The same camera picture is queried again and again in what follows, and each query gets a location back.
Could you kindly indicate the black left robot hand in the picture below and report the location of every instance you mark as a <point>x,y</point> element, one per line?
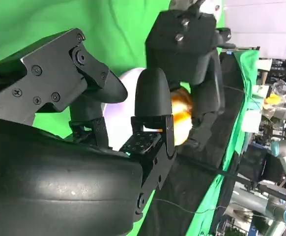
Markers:
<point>210,81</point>

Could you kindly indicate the green hanging cloth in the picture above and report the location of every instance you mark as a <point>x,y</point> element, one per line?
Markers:
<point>243,81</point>

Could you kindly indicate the lilac plate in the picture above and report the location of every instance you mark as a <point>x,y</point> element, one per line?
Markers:
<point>118,123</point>

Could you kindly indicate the black metal rod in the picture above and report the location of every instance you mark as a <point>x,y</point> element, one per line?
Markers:
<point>256,183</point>

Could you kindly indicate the green table cloth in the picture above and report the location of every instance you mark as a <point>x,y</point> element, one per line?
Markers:
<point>108,24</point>

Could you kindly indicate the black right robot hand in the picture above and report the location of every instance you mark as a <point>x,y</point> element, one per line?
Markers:
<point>47,177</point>

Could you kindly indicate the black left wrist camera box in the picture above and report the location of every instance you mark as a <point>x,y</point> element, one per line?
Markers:
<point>180,54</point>

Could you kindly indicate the cluttered workshop desk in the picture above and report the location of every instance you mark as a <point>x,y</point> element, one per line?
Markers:
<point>280,98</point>

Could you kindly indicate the black curtain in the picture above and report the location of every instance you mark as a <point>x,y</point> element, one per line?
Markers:
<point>194,177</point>

